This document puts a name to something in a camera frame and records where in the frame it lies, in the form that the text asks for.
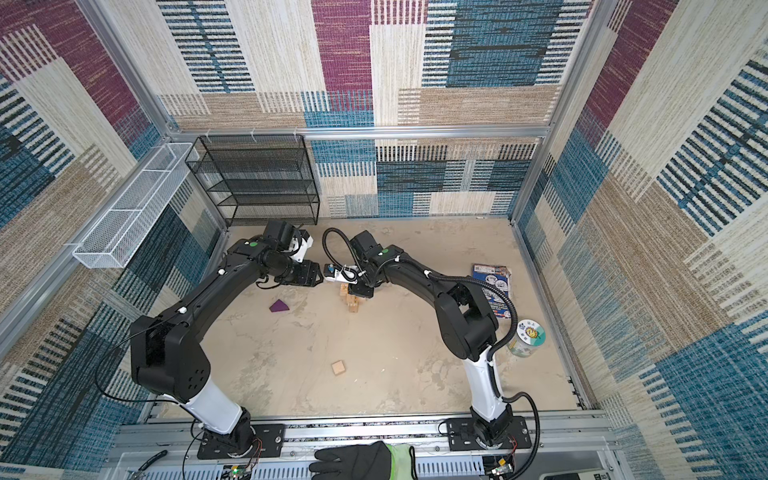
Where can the small square wood block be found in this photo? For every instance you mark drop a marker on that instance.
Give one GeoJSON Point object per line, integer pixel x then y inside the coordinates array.
{"type": "Point", "coordinates": [338, 367]}

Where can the round tape tin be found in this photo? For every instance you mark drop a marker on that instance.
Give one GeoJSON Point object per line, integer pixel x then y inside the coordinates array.
{"type": "Point", "coordinates": [529, 337]}

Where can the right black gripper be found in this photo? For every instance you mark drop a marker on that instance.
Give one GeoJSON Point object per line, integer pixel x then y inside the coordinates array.
{"type": "Point", "coordinates": [358, 289]}

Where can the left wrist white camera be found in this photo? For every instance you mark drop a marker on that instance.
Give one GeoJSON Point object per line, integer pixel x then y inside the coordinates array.
{"type": "Point", "coordinates": [301, 242]}

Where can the black and green glove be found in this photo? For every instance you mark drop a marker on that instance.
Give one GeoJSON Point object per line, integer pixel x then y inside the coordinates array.
{"type": "Point", "coordinates": [375, 461]}

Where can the black wire shelf rack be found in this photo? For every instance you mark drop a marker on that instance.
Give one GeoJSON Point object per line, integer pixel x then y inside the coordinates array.
{"type": "Point", "coordinates": [252, 179]}

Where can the blue printed package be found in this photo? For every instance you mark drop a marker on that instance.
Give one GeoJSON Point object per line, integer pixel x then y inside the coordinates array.
{"type": "Point", "coordinates": [498, 276]}

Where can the white wire mesh basket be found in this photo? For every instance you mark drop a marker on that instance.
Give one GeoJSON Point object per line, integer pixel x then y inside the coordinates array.
{"type": "Point", "coordinates": [113, 241]}

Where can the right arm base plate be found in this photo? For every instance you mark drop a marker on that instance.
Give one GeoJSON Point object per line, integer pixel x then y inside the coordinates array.
{"type": "Point", "coordinates": [461, 435]}

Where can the purple triangular block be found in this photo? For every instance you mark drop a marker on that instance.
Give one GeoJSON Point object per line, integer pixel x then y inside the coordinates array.
{"type": "Point", "coordinates": [279, 306]}

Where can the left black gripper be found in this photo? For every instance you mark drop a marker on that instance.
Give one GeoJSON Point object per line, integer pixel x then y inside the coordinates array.
{"type": "Point", "coordinates": [310, 274]}

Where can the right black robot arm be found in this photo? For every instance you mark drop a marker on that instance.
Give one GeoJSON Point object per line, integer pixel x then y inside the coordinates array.
{"type": "Point", "coordinates": [475, 318]}

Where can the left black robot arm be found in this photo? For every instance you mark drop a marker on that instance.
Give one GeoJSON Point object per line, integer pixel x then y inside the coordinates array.
{"type": "Point", "coordinates": [166, 353]}

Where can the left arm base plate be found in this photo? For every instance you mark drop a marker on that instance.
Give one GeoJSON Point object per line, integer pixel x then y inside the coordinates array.
{"type": "Point", "coordinates": [261, 440]}

